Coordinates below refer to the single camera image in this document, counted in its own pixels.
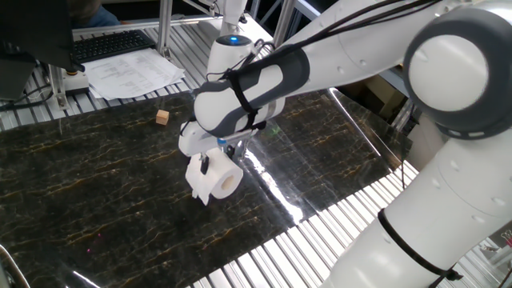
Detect printed paper sheets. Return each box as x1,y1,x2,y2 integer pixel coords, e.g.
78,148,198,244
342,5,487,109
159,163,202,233
82,47,187,101

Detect long black camera cable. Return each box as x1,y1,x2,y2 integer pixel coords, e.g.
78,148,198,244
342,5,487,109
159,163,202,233
206,0,443,83

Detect white toilet paper roll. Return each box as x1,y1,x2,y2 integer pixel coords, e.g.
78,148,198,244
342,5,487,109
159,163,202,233
184,147,244,206

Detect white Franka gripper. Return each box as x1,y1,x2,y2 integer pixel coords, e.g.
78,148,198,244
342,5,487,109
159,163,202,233
178,120,237,176

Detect silver wrist camera blue cap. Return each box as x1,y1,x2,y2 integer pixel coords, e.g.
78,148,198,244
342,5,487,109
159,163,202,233
215,128,259,147

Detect black keyboard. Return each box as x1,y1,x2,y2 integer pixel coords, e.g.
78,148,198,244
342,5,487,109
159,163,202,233
71,29,157,65

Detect horizontal aluminium frame bar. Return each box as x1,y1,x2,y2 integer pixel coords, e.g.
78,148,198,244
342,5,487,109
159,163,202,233
71,14,219,35

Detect white stand base block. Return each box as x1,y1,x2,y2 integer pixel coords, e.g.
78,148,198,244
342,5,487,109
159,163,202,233
59,70,90,96

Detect black monitor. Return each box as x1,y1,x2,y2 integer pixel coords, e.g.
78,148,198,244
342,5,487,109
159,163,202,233
0,0,86,73

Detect upright aluminium frame post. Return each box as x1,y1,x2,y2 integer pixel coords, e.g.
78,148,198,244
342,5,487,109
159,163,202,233
273,0,298,47
156,0,174,57

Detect black strap with buckle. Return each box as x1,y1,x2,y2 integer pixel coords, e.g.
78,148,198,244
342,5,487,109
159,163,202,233
377,207,465,283

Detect person in blue jeans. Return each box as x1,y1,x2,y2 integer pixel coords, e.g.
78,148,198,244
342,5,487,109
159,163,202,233
67,0,121,29

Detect dark marble pattern mat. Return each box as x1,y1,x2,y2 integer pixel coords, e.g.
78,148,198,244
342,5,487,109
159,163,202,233
0,90,413,288

